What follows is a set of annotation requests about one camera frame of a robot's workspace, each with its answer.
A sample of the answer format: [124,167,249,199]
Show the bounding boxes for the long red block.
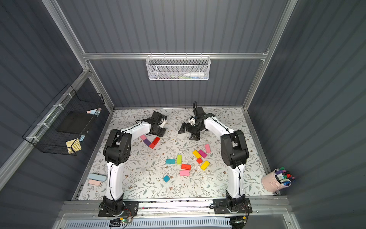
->
[152,137,160,145]

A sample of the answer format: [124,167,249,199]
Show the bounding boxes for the purple block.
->
[143,138,151,146]

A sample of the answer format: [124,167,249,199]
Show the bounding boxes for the teal rectangular block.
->
[166,159,176,165]

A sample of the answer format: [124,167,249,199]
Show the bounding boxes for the lime green block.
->
[176,155,183,165]

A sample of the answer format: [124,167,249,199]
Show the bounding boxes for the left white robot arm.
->
[103,112,167,201]

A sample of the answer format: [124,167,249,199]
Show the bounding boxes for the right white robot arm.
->
[178,102,249,211]

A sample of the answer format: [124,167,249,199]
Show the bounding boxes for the pastel eraser blocks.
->
[88,174,107,187]

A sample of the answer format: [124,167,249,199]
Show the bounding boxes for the yellow block upper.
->
[193,150,201,159]

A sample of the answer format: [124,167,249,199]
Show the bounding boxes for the yellow block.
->
[193,150,201,159]
[200,160,210,171]

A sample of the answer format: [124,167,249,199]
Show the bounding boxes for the magenta block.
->
[198,150,207,158]

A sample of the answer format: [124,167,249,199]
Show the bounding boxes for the white bottle in basket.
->
[185,72,205,78]

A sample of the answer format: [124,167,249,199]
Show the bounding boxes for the yellow block lower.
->
[200,160,210,171]

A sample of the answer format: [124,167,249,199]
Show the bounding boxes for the red block centre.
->
[181,164,191,170]

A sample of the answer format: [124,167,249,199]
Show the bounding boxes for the pink block bottom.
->
[179,170,190,176]

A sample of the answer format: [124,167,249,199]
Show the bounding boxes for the small teal cube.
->
[163,175,170,183]

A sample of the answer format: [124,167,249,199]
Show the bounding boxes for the black pad in basket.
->
[56,111,96,135]

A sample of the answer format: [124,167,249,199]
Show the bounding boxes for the yellow sticky note pad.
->
[66,138,82,155]

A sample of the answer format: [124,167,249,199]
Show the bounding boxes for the pink marker cup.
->
[261,167,295,193]

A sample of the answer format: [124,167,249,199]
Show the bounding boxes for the white wire mesh basket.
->
[145,57,211,81]

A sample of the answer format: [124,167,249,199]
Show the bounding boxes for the black wire basket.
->
[23,86,104,156]

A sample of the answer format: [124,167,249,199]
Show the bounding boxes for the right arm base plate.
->
[210,197,253,214]

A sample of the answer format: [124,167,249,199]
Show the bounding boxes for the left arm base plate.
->
[98,201,139,218]

